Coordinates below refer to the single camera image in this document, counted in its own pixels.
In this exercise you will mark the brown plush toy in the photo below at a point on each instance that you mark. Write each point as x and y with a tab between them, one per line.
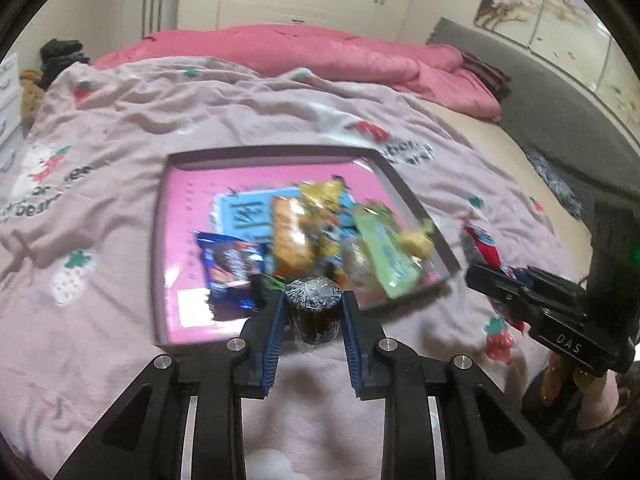
30	97

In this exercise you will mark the red snack packet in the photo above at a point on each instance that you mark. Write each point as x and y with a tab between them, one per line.
480	245

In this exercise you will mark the light green snack packet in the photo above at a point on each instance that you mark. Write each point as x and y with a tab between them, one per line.
387	255

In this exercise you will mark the dark clothes pile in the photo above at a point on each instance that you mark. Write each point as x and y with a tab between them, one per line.
62	60

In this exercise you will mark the printed pink blanket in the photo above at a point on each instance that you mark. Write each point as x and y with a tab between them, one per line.
100	210

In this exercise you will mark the person's right hand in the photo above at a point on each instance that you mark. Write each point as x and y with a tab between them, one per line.
597	400

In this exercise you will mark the blue cookie packet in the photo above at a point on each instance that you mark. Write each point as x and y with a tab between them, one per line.
230	265

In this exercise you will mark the yellow cartoon snack packet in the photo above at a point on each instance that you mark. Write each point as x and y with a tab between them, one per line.
327	220

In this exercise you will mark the dark cupcake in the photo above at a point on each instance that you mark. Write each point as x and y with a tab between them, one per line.
312	305

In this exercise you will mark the dark patterned cloth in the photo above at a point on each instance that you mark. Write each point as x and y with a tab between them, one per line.
555	185

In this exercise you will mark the person's right forearm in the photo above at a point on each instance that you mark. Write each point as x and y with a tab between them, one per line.
600	450

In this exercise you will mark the white drawer unit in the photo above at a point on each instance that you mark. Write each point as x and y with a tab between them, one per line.
7	110

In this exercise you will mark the dark grey shallow box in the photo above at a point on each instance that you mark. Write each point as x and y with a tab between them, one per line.
275	157

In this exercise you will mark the clear pastry packet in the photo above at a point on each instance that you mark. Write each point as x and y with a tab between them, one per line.
417	242
357	265

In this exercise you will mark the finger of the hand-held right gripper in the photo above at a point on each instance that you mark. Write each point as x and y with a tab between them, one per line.
500	290
555	290

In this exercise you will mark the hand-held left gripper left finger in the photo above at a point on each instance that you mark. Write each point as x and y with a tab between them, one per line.
272	350

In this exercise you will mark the floral wall painting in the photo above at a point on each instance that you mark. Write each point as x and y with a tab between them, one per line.
550	15

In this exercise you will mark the black cartoon snack packet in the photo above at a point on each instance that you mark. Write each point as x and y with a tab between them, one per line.
267	282

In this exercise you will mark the grey padded headboard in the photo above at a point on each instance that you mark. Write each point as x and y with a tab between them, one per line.
550	110

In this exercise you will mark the orange crisp snack packet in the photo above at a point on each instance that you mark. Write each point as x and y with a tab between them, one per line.
292	240

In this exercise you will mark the tan bed sheet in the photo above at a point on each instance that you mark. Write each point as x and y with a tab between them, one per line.
480	150

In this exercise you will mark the pink duvet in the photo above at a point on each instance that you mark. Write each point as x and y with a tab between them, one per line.
275	50

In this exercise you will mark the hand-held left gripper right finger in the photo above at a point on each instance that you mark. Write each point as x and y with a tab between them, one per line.
352	350

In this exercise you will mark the striped pillow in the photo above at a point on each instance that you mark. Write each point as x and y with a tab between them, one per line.
485	72

